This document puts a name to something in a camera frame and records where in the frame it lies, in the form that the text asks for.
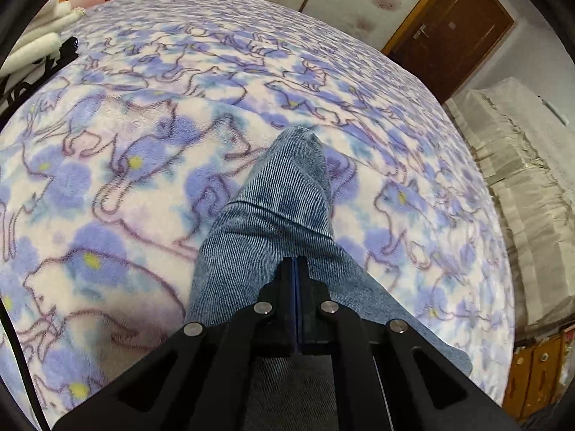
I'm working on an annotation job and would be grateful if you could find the wooden drawer cabinet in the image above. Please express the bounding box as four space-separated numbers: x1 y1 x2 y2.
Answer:
501 323 575 423

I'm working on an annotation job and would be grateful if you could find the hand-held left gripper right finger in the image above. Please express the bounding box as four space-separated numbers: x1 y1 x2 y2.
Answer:
294 257 524 431

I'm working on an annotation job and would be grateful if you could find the brown wooden door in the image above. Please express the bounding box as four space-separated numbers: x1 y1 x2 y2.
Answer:
382 0 515 104

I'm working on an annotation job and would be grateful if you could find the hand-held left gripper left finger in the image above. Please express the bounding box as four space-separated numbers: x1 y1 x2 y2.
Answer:
53 257 297 431

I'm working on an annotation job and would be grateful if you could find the black and white patterned cloth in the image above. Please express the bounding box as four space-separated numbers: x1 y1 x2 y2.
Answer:
0 36 79 108

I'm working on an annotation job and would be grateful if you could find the purple cat print blanket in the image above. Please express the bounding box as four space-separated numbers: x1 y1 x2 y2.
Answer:
0 0 515 431

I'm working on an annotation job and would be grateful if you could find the beige lace covered furniture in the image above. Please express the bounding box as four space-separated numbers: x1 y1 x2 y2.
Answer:
445 76 575 337

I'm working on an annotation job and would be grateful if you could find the blue denim jacket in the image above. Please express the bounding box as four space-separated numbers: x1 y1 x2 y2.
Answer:
184 126 473 431

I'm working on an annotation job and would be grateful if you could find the folded white fleece cloth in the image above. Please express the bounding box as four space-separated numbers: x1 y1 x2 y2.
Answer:
0 0 84 77

